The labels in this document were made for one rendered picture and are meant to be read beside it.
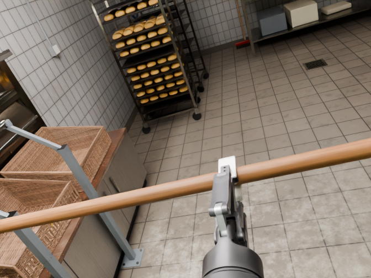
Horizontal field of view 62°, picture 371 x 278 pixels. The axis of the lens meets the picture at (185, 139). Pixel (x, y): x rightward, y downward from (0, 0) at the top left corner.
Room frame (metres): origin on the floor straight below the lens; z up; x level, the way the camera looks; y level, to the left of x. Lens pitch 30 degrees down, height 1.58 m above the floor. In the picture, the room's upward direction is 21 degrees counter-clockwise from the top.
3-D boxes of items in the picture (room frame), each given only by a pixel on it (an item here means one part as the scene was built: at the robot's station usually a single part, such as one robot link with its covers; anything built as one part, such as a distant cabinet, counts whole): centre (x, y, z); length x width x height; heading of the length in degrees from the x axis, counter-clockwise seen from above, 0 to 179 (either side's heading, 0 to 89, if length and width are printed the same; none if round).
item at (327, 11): (4.34, -2.70, 0.27); 0.34 x 0.26 x 0.07; 79
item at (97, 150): (1.92, 0.83, 0.72); 0.56 x 0.49 x 0.28; 165
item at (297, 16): (4.47, -2.24, 0.35); 0.50 x 0.36 x 0.24; 165
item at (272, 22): (4.59, -1.84, 0.35); 0.50 x 0.36 x 0.24; 163
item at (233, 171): (0.41, -0.05, 1.26); 0.07 x 0.03 x 0.01; 163
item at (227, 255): (0.26, 0.00, 1.24); 0.09 x 0.07 x 0.08; 163
